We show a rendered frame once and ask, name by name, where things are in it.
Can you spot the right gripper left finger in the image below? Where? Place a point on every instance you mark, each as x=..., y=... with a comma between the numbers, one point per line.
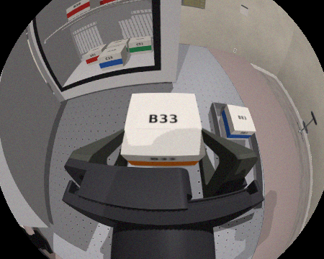
x=98, y=151

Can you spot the white table-top freezer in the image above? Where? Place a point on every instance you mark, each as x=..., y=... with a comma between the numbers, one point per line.
x=28, y=107

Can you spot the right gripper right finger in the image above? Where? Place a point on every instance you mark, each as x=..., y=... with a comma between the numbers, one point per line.
x=235, y=162

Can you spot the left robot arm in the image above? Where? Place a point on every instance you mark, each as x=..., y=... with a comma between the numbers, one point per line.
x=38, y=241

